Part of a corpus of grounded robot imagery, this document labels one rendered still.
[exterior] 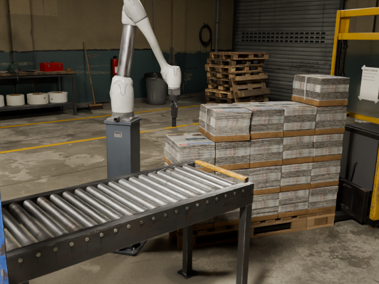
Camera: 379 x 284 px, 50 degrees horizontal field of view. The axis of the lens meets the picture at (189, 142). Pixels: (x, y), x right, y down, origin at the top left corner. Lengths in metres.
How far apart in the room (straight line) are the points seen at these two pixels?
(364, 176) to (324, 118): 0.87
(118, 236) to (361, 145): 2.80
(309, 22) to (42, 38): 6.16
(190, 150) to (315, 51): 7.86
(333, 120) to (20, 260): 2.65
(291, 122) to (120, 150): 1.34
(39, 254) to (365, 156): 3.11
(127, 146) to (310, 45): 8.17
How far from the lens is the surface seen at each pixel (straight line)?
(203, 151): 3.00
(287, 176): 3.43
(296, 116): 3.33
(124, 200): 2.04
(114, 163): 2.99
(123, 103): 2.89
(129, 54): 3.09
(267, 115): 3.20
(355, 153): 4.17
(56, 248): 1.69
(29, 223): 1.89
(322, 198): 3.71
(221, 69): 9.59
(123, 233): 1.82
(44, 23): 9.38
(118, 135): 2.92
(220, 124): 3.01
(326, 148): 3.57
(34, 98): 8.69
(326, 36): 10.39
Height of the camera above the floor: 1.56
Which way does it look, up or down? 14 degrees down
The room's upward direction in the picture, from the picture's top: 1 degrees clockwise
